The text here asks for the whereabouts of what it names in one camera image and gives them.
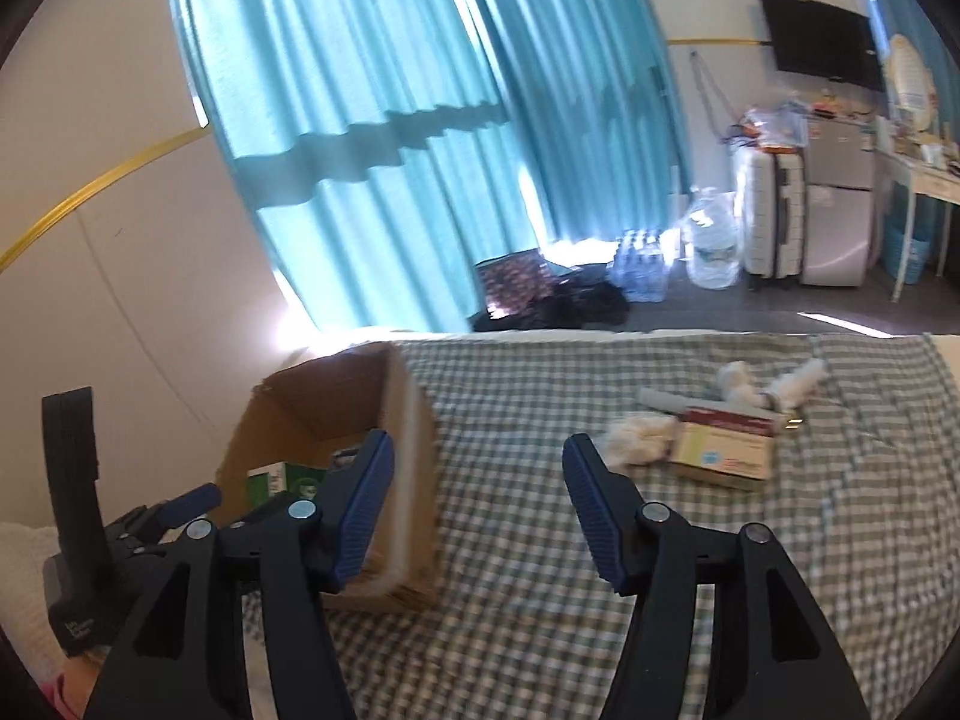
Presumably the silver mini fridge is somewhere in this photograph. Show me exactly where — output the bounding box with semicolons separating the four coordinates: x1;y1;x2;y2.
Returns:
799;116;878;287

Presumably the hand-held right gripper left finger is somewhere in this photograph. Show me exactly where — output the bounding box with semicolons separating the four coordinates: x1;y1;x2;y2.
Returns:
82;429;396;720

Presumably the maroon and white medicine box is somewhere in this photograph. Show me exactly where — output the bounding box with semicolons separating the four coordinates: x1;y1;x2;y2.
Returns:
667;401;781;492

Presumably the pack of water bottles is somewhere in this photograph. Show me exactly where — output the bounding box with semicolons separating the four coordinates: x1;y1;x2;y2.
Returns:
607;229;680;302

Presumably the white suitcase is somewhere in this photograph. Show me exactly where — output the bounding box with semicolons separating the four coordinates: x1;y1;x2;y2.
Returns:
739;144;809;290

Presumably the white oval mirror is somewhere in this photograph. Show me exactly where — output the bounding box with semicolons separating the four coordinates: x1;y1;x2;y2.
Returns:
885;34;942;128

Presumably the crumpled white tissue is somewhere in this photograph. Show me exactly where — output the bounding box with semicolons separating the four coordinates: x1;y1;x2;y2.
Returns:
716;362;766;402

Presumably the grey checked blanket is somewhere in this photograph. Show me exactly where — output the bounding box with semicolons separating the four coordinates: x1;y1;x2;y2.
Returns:
247;330;960;720

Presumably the white fabric scrunchie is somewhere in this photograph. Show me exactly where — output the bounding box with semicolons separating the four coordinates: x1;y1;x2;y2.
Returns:
606;414;680;466

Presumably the green medicine box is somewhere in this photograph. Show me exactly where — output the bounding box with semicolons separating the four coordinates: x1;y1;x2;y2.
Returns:
247;461;338;526

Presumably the blue plastic basket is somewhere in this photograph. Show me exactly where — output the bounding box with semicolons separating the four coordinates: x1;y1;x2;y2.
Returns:
881;225;931;286

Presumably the white knit cloth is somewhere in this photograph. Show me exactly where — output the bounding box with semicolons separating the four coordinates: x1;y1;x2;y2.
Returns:
0;521;68;691

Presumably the dark patterned bag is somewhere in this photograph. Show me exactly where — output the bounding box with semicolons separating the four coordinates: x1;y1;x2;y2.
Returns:
476;249;571;320

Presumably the brown cardboard box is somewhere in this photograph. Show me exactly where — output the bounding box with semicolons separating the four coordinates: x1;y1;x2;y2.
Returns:
214;341;443;612

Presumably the white dressing table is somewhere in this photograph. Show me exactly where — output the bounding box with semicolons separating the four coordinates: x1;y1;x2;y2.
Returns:
874;120;960;305

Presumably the pink cloth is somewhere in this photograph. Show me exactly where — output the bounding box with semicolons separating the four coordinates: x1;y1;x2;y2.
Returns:
41;679;98;720

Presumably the black wall television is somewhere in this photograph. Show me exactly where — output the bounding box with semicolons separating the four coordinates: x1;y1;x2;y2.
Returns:
756;0;886;93

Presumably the black wall cable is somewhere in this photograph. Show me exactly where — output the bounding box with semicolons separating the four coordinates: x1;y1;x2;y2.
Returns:
690;49;743;143

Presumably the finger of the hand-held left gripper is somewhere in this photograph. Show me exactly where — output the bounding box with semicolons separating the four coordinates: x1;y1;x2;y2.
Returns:
154;484;224;533

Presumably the large clear water jug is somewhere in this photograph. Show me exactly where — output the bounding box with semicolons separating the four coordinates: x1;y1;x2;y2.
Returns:
686;187;743;290

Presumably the clear plastic bag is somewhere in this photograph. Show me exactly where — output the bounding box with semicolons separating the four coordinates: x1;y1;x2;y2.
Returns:
739;94;815;151

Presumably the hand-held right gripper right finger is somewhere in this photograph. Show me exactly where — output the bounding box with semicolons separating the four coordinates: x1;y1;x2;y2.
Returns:
562;433;856;720

